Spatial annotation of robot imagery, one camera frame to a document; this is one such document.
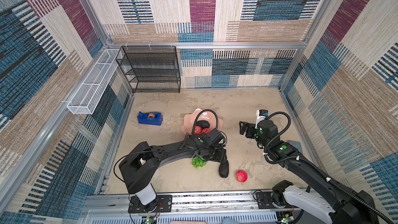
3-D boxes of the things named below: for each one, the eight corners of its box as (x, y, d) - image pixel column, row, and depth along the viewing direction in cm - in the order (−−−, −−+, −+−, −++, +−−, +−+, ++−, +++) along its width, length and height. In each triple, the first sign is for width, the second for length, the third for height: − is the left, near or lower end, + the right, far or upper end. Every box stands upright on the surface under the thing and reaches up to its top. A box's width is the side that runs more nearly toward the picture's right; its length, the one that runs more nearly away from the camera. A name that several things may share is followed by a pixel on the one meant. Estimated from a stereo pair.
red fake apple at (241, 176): (236, 182, 81) (238, 179, 77) (235, 173, 84) (236, 170, 80) (246, 182, 81) (248, 179, 77) (244, 173, 84) (246, 170, 80)
